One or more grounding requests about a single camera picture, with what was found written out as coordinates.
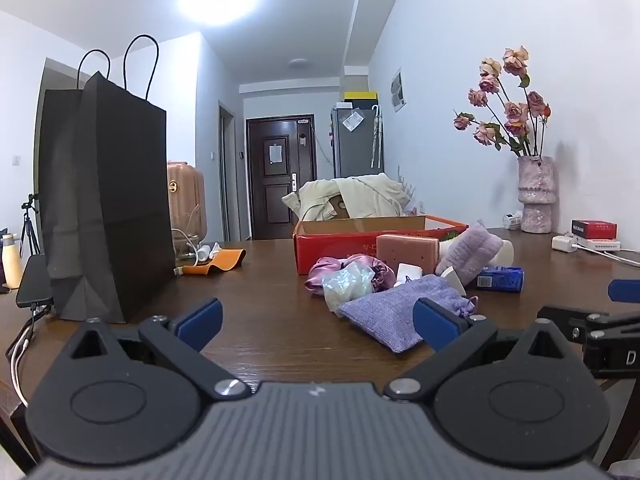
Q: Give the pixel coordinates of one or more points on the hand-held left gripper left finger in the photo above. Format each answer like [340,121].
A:
[200,322]

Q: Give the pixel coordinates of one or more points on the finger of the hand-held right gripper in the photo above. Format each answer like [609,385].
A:
[570,321]
[625,291]

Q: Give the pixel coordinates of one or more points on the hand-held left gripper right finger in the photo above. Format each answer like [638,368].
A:
[435,322]

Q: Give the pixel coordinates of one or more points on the purple fabric pouch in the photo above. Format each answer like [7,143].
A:
[385,310]

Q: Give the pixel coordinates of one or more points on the blue tissue packet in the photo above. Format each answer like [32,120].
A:
[500,279]

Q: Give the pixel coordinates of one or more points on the purple fluffy headband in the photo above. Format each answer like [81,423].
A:
[472,250]

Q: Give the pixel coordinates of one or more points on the red cardboard box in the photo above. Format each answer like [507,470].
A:
[330,252]

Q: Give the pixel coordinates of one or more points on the white sponge wedge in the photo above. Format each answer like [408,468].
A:
[454,280]

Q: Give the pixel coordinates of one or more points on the white power strip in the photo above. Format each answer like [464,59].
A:
[600,245]

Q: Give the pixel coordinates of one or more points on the white small card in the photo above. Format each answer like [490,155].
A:
[409,271]

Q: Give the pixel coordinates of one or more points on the orange pouch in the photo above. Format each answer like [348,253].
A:
[225,259]

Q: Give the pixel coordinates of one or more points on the red flat box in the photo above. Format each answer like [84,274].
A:
[595,229]

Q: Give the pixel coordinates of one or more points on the white charger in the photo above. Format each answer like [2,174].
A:
[565,242]

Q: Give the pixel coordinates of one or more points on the white foam cylinder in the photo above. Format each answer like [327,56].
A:
[506,252]

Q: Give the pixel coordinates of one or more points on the clear plastic bag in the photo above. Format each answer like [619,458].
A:
[345,285]

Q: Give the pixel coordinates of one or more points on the small white bottle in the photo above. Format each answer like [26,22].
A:
[512,221]

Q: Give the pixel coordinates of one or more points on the pink satin scrunchie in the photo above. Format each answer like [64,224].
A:
[325,270]

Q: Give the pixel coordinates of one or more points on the pink suitcase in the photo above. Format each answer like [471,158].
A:
[185,200]

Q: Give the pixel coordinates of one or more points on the pale purple dried sprigs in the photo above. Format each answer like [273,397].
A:
[410,195]

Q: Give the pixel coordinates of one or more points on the pink textured vase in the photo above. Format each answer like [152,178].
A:
[536,195]

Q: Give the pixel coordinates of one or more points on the beige jacket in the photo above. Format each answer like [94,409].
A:
[370,195]

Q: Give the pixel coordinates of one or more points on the dark brown entrance door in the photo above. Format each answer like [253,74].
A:
[277,195]

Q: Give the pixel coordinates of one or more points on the wooden chair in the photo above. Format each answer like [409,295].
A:
[337,208]

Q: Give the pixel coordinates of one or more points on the grey interior door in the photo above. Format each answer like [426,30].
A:
[227,170]

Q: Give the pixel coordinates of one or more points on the black paper shopping bag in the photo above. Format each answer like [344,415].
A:
[110,185]

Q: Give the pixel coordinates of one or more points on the black smartphone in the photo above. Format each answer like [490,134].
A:
[34,280]

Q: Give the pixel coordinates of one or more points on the grey refrigerator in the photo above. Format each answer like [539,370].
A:
[355,150]

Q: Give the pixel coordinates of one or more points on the black tripod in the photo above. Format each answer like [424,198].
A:
[31,232]

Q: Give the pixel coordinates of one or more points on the white umbrella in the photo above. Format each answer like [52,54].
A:
[376,135]

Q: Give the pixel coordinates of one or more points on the cream water bottle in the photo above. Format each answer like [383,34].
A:
[11,265]

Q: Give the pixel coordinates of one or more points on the dried pink rose bouquet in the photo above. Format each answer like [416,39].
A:
[515,110]

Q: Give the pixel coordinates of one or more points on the yellow box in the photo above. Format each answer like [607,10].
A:
[360,96]

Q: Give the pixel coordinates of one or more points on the round ceiling lamp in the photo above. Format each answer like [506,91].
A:
[300,62]

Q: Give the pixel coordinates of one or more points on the bright ceiling light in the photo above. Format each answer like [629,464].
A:
[219,0]

